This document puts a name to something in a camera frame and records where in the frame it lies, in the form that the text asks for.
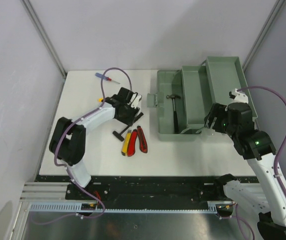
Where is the grey slotted cable duct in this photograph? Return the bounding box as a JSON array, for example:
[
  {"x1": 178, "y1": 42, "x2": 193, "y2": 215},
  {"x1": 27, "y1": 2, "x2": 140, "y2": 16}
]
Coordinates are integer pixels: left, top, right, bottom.
[{"x1": 30, "y1": 201, "x2": 234, "y2": 214}]

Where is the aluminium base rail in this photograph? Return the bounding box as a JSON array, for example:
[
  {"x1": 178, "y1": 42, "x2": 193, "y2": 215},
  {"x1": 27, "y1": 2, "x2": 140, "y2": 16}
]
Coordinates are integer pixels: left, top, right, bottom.
[{"x1": 20, "y1": 182, "x2": 69, "y2": 201}]

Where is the green toolbox with clear lid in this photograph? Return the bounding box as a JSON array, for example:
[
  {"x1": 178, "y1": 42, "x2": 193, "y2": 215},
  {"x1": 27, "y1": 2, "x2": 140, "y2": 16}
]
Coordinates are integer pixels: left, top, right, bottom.
[{"x1": 146, "y1": 56, "x2": 248, "y2": 142}]

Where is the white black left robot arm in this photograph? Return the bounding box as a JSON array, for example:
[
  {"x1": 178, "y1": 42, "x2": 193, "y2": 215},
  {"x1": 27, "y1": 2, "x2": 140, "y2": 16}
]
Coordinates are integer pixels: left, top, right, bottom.
[{"x1": 49, "y1": 87, "x2": 142, "y2": 200}]

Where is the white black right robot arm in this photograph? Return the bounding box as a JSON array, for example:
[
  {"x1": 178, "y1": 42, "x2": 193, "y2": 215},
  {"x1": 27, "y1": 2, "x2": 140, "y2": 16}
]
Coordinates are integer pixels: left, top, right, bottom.
[{"x1": 204, "y1": 102, "x2": 286, "y2": 240}]

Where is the blue handled screwdriver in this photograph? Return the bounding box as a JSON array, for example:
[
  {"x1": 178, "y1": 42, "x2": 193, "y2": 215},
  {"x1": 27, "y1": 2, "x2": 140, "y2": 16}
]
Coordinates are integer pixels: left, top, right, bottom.
[{"x1": 95, "y1": 72, "x2": 120, "y2": 85}]

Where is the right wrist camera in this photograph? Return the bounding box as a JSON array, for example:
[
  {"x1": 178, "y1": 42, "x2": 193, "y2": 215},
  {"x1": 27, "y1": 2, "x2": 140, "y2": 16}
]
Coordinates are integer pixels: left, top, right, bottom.
[{"x1": 229, "y1": 88, "x2": 249, "y2": 104}]

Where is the black hacksaw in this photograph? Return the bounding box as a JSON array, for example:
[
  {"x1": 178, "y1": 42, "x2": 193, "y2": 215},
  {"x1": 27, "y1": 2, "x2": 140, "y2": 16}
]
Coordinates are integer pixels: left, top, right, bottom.
[{"x1": 112, "y1": 112, "x2": 144, "y2": 142}]

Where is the yellow utility knife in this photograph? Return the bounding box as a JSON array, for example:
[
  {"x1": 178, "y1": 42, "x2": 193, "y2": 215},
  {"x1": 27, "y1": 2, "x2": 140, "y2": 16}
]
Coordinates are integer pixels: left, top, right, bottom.
[{"x1": 121, "y1": 130, "x2": 132, "y2": 156}]

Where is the red black utility knife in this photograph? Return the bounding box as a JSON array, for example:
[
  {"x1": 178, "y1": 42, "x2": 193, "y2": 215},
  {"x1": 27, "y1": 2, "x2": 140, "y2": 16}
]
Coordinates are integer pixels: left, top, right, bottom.
[{"x1": 137, "y1": 125, "x2": 148, "y2": 154}]

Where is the small steel claw hammer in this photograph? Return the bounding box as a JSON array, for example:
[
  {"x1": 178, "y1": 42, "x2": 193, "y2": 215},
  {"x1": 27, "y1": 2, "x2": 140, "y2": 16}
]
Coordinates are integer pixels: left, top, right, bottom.
[{"x1": 166, "y1": 94, "x2": 181, "y2": 134}]

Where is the aluminium frame post right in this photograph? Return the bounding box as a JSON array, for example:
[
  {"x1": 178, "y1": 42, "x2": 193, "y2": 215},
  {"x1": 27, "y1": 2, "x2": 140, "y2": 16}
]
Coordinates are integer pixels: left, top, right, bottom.
[{"x1": 242, "y1": 0, "x2": 286, "y2": 73}]

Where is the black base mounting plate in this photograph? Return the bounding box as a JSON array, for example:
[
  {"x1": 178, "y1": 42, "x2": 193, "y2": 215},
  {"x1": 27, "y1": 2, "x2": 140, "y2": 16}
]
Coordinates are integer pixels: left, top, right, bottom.
[{"x1": 34, "y1": 174, "x2": 261, "y2": 201}]

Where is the aluminium frame post left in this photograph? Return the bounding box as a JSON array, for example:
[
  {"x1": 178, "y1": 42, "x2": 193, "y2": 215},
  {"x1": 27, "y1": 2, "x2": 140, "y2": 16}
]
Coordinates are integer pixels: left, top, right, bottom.
[{"x1": 20, "y1": 0, "x2": 67, "y2": 79}]

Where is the aluminium frame post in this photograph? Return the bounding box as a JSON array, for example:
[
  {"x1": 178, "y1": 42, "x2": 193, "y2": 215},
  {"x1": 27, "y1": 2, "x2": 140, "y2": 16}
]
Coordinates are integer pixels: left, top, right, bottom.
[
  {"x1": 20, "y1": 0, "x2": 67, "y2": 79},
  {"x1": 242, "y1": 0, "x2": 286, "y2": 73}
]

